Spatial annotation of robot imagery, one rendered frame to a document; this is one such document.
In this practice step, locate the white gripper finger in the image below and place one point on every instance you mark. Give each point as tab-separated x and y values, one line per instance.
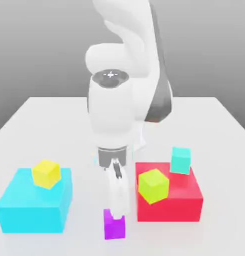
116	215

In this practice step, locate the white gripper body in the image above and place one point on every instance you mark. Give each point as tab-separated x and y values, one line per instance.
118	194

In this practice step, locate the small purple cube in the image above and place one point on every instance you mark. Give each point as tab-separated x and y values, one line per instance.
114	229

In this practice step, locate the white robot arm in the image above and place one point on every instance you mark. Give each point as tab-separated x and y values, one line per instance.
110	112

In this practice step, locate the small lime green cube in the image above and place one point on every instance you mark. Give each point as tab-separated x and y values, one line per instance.
153	186

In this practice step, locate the small teal cube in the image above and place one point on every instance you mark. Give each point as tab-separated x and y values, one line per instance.
180	160

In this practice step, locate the small yellow cube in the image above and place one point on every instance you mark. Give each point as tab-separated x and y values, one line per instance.
46	174

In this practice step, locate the large red box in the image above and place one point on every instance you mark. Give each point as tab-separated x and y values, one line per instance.
174	206

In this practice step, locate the large cyan box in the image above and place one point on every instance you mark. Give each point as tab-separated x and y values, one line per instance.
32	212

